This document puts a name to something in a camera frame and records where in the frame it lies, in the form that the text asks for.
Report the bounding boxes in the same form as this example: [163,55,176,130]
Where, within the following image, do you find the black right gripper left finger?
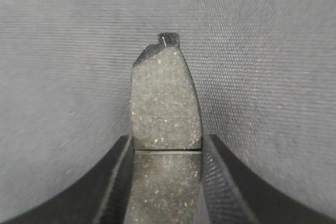
[7,135,134,223]

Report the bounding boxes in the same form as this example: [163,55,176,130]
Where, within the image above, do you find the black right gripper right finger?
[201,134,335,223]

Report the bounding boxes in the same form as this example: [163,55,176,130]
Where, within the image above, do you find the brake pad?
[125,32,203,223]

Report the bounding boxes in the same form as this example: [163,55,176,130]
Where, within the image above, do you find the grey conveyor belt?
[1,0,335,221]

